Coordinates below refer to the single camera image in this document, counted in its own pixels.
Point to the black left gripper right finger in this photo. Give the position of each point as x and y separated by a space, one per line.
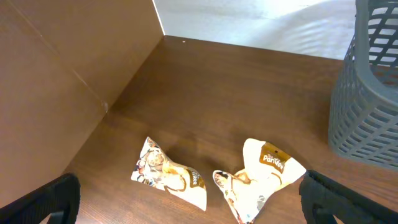
324 200

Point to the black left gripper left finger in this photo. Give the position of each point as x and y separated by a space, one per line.
58 200

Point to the cream Pantree snack bag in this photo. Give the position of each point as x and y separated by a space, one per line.
267 169

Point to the cream snack bag left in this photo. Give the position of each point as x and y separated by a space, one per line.
156 169

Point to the grey plastic lattice basket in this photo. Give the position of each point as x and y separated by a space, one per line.
363 110

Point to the brown cardboard side panel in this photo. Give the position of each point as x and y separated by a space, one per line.
63 65

